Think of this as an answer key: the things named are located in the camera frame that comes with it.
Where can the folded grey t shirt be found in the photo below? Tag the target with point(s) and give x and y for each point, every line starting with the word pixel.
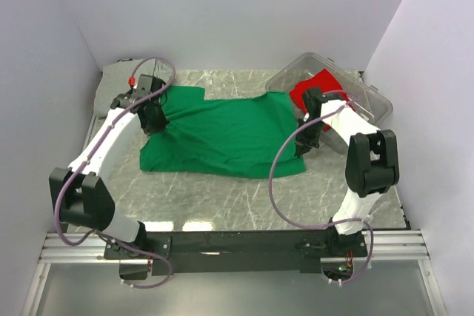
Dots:
pixel 115 77

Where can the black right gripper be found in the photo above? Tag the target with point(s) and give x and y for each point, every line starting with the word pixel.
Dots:
pixel 304 144

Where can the clear plastic bin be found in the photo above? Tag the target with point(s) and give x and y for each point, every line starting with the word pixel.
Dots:
pixel 364 100

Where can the green t shirt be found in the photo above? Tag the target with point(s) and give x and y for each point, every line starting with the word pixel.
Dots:
pixel 236 137

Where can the aluminium frame rail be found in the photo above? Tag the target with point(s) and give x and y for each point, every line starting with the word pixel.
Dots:
pixel 387 245

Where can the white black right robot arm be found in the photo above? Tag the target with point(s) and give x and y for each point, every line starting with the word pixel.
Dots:
pixel 372 157

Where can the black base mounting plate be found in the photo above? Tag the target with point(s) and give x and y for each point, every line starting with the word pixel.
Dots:
pixel 251 251

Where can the red t shirt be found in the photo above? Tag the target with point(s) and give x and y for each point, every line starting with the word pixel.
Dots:
pixel 324 81

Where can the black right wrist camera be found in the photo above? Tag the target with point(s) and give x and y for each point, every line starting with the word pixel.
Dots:
pixel 313 97

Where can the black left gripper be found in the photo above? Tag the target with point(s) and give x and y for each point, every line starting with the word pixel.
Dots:
pixel 160 125

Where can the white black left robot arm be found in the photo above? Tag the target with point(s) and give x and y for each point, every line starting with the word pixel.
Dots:
pixel 79 192

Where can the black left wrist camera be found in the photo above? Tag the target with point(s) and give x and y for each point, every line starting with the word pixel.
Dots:
pixel 148 84

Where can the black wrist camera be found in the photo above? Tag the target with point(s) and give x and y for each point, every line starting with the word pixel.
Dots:
pixel 148 84
pixel 313 97

